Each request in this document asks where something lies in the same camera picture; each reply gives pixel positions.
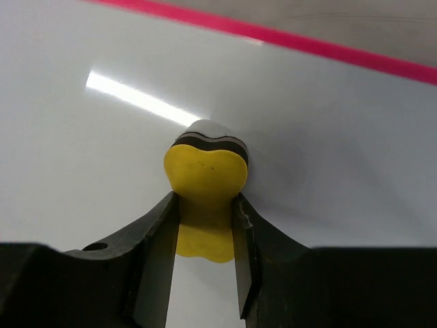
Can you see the pink framed whiteboard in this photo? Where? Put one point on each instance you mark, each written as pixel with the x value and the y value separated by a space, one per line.
pixel 342 159

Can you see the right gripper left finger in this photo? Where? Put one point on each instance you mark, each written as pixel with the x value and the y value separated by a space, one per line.
pixel 148 245

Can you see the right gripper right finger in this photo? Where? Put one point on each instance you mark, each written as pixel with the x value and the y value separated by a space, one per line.
pixel 265 258

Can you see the yellow whiteboard eraser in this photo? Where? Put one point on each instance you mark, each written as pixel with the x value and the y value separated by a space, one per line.
pixel 207 166

